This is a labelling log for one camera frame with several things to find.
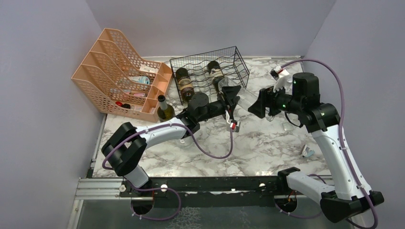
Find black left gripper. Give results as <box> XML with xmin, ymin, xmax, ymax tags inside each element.
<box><xmin>197</xmin><ymin>86</ymin><xmax>241</xmax><ymax>123</ymax></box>

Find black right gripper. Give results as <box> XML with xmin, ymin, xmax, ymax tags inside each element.
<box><xmin>248</xmin><ymin>82</ymin><xmax>303</xmax><ymax>118</ymax></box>

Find dark green wine bottle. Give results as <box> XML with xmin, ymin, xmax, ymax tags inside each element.
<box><xmin>207</xmin><ymin>61</ymin><xmax>224</xmax><ymax>98</ymax></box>

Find green labelled wine bottle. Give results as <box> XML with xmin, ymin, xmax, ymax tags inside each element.
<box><xmin>175</xmin><ymin>68</ymin><xmax>195</xmax><ymax>103</ymax></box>

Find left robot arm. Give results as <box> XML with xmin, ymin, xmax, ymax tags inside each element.
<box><xmin>102</xmin><ymin>85</ymin><xmax>241</xmax><ymax>196</ymax></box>

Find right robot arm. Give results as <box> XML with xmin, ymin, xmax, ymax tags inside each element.
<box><xmin>247</xmin><ymin>73</ymin><xmax>384</xmax><ymax>223</ymax></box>

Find clear round glass bottle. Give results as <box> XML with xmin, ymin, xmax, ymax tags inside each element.
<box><xmin>177</xmin><ymin>136</ymin><xmax>194</xmax><ymax>148</ymax></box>

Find green bottle silver foil neck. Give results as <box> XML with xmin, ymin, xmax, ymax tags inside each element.
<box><xmin>157</xmin><ymin>95</ymin><xmax>175</xmax><ymax>122</ymax></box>

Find small blue white object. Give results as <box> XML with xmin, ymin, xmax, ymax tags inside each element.
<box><xmin>300</xmin><ymin>145</ymin><xmax>315</xmax><ymax>157</ymax></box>

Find pink tube item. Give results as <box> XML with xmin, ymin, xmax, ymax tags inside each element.
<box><xmin>121</xmin><ymin>89</ymin><xmax>147</xmax><ymax>99</ymax></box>

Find red and black small items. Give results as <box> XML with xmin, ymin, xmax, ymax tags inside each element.
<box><xmin>115</xmin><ymin>101</ymin><xmax>131</xmax><ymax>109</ymax></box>

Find peach plastic file organizer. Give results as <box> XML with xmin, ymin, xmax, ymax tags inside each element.
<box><xmin>71</xmin><ymin>28</ymin><xmax>172</xmax><ymax>122</ymax></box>

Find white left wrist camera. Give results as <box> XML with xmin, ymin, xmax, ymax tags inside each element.
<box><xmin>225</xmin><ymin>111</ymin><xmax>240</xmax><ymax>133</ymax></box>

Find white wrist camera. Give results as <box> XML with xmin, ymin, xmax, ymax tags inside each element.
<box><xmin>225</xmin><ymin>111</ymin><xmax>240</xmax><ymax>133</ymax></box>
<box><xmin>270</xmin><ymin>66</ymin><xmax>293</xmax><ymax>92</ymax></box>

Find black wire wine rack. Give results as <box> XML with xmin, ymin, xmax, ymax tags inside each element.
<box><xmin>170</xmin><ymin>46</ymin><xmax>250</xmax><ymax>105</ymax></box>

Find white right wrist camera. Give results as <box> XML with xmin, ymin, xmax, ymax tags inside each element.
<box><xmin>270</xmin><ymin>66</ymin><xmax>293</xmax><ymax>92</ymax></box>

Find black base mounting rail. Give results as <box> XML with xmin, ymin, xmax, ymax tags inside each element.
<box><xmin>119</xmin><ymin>176</ymin><xmax>298</xmax><ymax>213</ymax></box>

